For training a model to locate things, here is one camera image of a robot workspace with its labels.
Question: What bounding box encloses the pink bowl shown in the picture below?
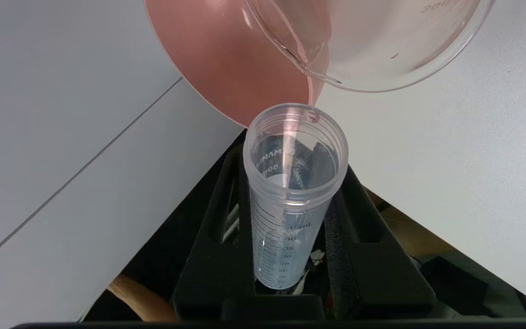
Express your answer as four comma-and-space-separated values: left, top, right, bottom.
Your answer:
144, 0, 333, 129

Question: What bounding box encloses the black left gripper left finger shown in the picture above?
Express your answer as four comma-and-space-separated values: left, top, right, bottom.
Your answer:
173, 145, 258, 320

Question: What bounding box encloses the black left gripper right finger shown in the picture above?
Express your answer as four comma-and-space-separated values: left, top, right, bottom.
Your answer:
324, 165, 437, 319

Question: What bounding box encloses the test tube with red pigment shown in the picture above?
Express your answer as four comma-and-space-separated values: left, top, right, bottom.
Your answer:
243, 103, 350, 290

